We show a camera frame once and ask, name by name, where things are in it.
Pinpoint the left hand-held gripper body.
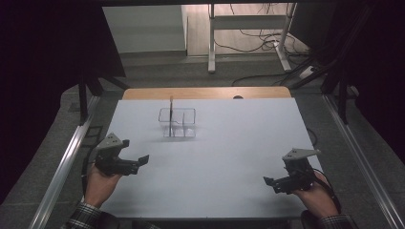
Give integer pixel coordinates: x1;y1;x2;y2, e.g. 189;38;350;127
94;132;141;177

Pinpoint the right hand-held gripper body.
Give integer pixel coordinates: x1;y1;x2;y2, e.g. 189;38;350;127
272;148;322;196

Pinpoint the black handled makeup brush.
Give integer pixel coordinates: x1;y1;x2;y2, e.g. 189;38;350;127
168;95;175;138

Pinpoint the clear plastic organizer box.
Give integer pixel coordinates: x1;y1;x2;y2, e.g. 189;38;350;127
158;107;198;139

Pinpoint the person's left hand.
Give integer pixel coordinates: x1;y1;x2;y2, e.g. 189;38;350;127
83;163;124;210

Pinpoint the person's right hand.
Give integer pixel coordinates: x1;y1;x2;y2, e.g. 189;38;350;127
291;172;340;219

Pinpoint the white table cover board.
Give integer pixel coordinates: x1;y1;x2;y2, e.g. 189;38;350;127
100;97;329;219

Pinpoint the black metal stand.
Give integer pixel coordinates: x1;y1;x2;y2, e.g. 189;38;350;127
77;73;131;126
288;56;352;126

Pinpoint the wooden table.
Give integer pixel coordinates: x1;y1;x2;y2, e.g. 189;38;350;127
122;86;292;101

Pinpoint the white power strip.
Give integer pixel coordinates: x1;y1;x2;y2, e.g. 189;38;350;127
298;65;317;80

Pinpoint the black curtain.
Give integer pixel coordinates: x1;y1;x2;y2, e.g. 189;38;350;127
0;0;127;205
288;0;405;157

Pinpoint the white cabinet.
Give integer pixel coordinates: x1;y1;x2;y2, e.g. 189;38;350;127
101;4;189;54

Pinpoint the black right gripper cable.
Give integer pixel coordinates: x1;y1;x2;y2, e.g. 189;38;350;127
299;167;343;216

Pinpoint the black thin cable loop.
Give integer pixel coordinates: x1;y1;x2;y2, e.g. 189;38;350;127
307;127;319;148

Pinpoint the aluminium floor rail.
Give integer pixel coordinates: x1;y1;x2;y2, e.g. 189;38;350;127
28;94;101;229
321;94;405;229

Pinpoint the black floor cable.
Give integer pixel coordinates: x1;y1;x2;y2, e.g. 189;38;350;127
230;73;288;88

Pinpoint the tangle of black floor cables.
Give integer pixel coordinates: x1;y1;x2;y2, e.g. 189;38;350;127
212;3;312;59

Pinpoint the white metal desk frame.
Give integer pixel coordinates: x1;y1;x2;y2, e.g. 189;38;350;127
207;3;298;74

